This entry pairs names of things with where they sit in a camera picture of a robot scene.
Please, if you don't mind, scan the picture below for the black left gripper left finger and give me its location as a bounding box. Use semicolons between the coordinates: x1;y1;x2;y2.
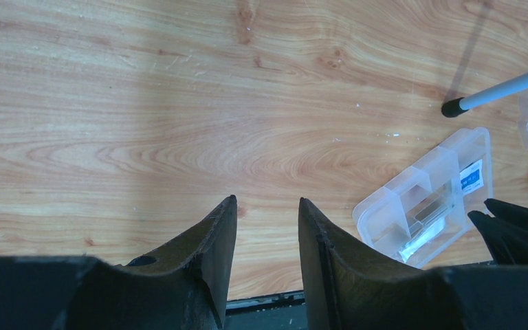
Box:
0;196;237;329

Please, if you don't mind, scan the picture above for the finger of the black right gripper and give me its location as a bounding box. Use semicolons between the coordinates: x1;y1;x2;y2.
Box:
485;199;528;231
468;211;528;265

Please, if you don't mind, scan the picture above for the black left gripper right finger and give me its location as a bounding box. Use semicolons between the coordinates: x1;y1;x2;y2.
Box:
298;198;528;329

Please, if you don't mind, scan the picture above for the white gauze pad packet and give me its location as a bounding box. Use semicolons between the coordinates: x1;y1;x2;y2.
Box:
399;217;446;263

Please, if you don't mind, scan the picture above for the clear compartment tray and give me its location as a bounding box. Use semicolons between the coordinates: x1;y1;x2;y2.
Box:
352;127;494;268

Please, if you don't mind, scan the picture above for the blue square alcohol pad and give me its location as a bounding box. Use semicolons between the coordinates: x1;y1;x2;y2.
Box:
459;159;484;196

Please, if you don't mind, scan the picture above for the grey tripod stand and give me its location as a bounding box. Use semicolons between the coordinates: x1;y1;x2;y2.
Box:
441;72;528;118

